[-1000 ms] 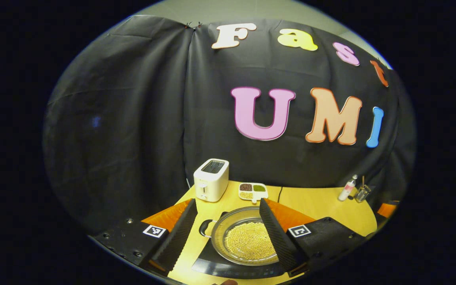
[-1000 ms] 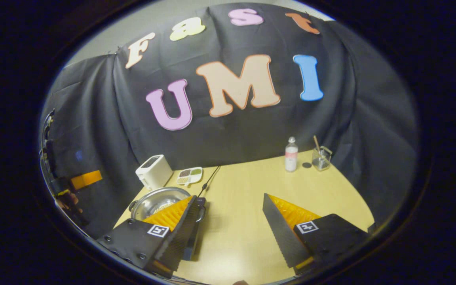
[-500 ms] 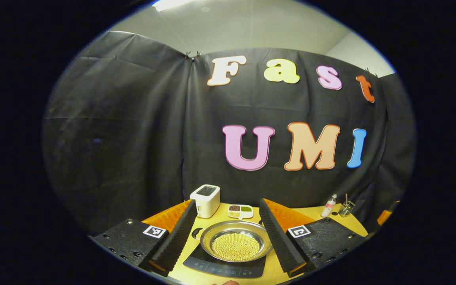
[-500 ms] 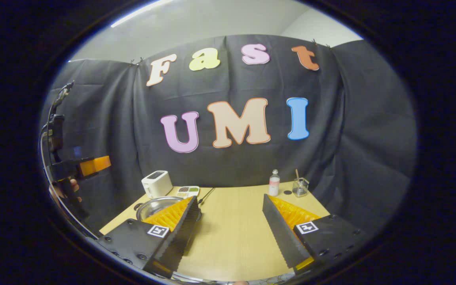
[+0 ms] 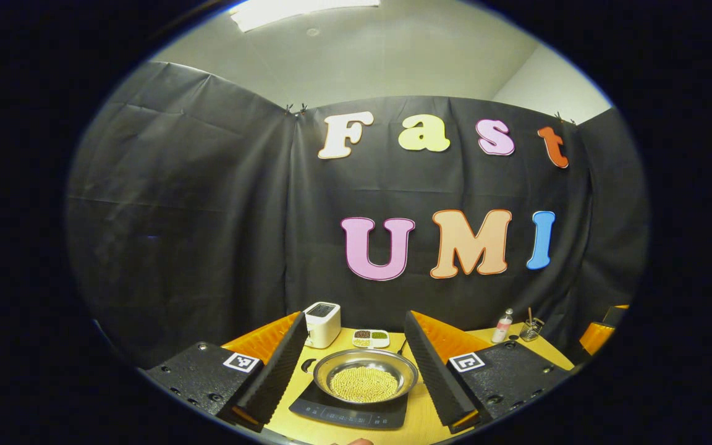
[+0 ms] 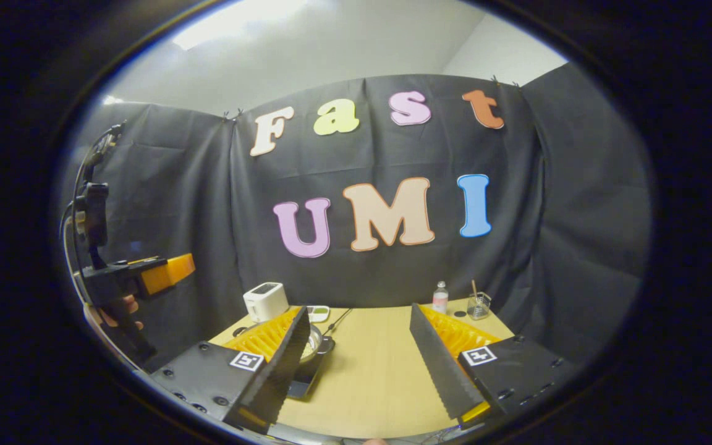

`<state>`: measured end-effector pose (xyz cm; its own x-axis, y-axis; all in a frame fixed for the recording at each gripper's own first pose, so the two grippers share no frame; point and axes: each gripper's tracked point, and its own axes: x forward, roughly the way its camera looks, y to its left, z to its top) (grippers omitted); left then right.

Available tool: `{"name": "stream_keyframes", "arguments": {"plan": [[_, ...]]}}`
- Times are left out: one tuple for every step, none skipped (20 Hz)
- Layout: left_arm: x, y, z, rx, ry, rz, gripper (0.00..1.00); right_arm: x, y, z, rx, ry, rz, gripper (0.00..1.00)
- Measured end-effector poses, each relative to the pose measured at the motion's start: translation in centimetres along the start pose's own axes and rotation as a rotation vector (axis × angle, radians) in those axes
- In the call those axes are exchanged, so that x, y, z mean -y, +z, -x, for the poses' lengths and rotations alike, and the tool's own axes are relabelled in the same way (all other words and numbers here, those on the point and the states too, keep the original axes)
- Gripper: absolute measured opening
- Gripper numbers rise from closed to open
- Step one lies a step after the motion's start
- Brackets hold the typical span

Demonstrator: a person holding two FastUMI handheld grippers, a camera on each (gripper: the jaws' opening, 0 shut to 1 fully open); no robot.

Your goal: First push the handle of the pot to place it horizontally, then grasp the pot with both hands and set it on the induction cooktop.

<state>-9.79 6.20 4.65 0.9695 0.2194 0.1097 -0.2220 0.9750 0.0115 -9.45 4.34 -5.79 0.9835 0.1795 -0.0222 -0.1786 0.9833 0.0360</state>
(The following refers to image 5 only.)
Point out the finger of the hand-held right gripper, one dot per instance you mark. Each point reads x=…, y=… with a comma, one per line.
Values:
x=597, y=339

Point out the white divided dish of grains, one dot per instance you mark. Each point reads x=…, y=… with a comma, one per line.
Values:
x=370, y=339

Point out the heap of soybeans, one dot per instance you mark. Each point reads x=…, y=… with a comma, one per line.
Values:
x=363, y=384

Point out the black induction cooktop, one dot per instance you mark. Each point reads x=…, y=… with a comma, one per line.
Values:
x=343, y=417

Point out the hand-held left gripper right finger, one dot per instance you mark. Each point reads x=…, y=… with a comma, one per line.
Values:
x=436, y=377

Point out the white toaster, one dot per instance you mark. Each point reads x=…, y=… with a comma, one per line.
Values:
x=321, y=327

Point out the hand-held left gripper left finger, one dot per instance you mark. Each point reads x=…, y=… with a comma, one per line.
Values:
x=279, y=371

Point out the clear bottle with pink label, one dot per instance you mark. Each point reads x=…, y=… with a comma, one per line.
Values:
x=502, y=327

